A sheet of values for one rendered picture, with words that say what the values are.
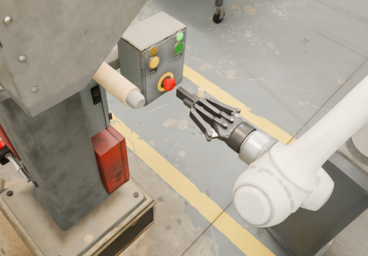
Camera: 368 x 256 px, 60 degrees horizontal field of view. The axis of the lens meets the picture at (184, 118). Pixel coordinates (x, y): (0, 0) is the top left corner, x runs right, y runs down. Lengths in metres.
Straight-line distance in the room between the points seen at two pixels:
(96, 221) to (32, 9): 1.24
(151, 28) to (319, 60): 2.16
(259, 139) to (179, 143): 1.26
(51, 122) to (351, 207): 1.04
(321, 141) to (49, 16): 0.46
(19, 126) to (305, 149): 0.69
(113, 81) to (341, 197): 1.01
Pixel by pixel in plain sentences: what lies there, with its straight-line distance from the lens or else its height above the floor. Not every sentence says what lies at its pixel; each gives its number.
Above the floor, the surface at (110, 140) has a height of 0.62.
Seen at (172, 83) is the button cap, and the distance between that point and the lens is 0.88.
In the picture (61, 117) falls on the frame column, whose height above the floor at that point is 0.87.
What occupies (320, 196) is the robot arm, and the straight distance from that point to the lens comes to 0.73.
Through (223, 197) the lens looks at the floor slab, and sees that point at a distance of 1.81.
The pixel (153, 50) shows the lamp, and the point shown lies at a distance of 0.79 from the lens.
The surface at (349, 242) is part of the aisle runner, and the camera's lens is 1.94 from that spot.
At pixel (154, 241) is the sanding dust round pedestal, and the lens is 1.69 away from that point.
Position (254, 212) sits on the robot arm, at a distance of 0.56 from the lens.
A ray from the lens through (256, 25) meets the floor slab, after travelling 3.07.
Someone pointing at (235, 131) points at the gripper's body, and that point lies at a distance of 0.77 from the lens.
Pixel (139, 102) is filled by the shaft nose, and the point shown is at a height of 1.26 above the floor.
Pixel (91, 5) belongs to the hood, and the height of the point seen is 1.46.
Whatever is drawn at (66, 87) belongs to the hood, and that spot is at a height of 1.40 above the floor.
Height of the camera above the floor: 1.59
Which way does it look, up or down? 49 degrees down
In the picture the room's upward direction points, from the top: 6 degrees clockwise
